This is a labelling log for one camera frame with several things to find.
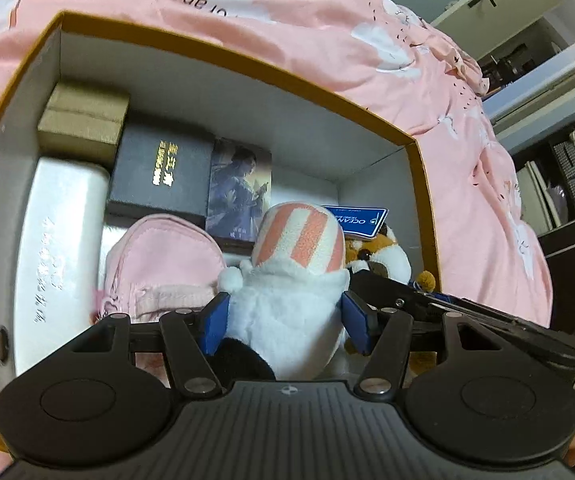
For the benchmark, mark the white plush toy striped hat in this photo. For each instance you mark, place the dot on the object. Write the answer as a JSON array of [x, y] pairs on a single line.
[[287, 285]]

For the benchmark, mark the white case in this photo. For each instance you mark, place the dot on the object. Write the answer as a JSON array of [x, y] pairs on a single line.
[[57, 235]]

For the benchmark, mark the small black box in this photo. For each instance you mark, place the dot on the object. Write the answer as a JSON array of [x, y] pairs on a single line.
[[157, 175]]

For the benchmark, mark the brown plush toy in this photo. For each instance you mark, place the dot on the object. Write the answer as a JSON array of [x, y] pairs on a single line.
[[387, 260]]

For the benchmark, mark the small brown box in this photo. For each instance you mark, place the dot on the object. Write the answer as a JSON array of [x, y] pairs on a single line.
[[82, 120]]

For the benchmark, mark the pink fabric pouch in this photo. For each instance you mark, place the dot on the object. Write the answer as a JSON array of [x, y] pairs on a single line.
[[162, 255]]

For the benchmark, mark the orange cardboard box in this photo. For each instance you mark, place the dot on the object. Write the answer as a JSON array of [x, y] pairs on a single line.
[[292, 150]]

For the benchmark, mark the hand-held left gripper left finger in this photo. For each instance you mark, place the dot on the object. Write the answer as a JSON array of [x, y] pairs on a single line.
[[215, 322]]

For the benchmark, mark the pink printed blanket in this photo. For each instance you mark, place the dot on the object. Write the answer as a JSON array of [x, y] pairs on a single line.
[[367, 35]]

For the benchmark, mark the illustrated picture card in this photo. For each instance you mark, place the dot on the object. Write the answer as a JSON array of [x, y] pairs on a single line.
[[237, 185]]

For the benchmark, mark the blue tag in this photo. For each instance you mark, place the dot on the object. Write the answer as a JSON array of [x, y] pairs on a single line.
[[357, 220]]

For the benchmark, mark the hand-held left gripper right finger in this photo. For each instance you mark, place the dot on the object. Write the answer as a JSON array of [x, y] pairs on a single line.
[[357, 322]]

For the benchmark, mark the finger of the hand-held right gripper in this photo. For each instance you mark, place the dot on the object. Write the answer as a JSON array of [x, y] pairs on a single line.
[[392, 292]]

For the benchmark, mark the dark shelf unit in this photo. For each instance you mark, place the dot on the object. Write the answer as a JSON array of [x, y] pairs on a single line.
[[572, 185]]

